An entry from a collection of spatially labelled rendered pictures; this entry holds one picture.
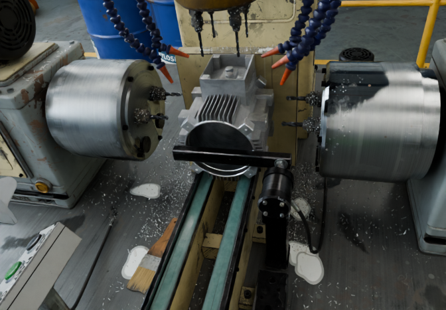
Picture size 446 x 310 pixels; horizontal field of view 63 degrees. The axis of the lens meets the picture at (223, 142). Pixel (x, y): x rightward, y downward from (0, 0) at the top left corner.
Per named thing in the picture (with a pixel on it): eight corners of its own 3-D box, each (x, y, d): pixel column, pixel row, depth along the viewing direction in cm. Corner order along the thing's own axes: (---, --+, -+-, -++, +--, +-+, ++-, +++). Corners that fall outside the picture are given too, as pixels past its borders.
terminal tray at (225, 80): (215, 80, 91) (211, 54, 86) (257, 81, 88) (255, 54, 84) (202, 107, 82) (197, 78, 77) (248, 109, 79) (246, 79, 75)
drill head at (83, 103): (75, 117, 114) (42, 42, 99) (184, 123, 105) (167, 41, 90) (26, 171, 96) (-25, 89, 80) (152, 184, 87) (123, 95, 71)
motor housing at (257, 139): (207, 128, 101) (197, 66, 90) (275, 132, 97) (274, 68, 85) (185, 178, 87) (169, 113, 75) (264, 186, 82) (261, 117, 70)
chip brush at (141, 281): (169, 218, 93) (168, 215, 93) (186, 222, 92) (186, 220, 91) (125, 289, 79) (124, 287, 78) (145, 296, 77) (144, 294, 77)
